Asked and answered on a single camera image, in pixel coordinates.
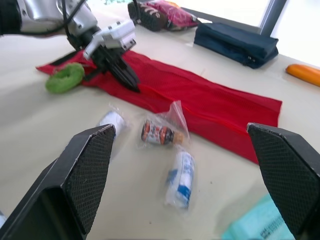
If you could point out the white bandage roll pack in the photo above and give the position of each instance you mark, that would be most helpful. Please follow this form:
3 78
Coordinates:
181 178
113 120

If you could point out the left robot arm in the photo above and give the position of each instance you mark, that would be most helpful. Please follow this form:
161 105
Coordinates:
45 17

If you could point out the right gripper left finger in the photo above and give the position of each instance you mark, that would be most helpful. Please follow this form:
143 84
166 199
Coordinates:
82 172

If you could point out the small brown bottle in bag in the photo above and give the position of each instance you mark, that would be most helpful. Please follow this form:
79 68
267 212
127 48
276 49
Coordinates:
160 133

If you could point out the brown toy football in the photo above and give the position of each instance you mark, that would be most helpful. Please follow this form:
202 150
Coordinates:
150 16

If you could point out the red snack pack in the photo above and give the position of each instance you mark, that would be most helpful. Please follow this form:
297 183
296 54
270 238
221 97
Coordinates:
175 15

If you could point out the teal paper pack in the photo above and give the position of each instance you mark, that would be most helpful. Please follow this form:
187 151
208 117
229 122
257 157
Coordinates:
260 222

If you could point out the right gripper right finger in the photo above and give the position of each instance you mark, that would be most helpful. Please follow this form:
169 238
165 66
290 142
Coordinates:
290 175

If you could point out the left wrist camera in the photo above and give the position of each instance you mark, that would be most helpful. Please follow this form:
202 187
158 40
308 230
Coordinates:
113 36

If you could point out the red mesh pouch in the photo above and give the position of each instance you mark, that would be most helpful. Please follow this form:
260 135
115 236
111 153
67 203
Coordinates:
180 100

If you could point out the orange toy carrot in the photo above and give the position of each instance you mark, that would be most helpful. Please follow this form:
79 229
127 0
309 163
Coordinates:
303 73

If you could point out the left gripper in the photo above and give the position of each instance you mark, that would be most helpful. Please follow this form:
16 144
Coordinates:
107 58

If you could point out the dark blue zip pouch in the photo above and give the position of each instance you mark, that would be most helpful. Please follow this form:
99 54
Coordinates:
236 45

